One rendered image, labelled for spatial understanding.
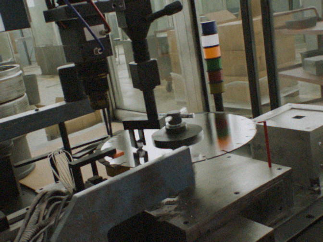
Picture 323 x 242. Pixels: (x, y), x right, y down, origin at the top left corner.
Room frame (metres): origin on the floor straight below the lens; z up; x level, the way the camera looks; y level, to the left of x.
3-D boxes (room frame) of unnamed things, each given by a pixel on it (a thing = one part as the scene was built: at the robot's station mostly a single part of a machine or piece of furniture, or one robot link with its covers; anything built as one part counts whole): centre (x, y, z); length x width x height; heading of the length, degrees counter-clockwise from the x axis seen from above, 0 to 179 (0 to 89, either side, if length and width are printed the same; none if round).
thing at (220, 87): (1.12, -0.16, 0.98); 0.05 x 0.04 x 0.03; 36
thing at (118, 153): (0.73, 0.13, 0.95); 0.10 x 0.03 x 0.07; 126
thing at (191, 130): (0.85, -0.03, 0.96); 0.11 x 0.11 x 0.03
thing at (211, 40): (1.12, -0.16, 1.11); 0.05 x 0.04 x 0.03; 36
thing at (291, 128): (1.00, -0.33, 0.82); 0.18 x 0.18 x 0.15; 36
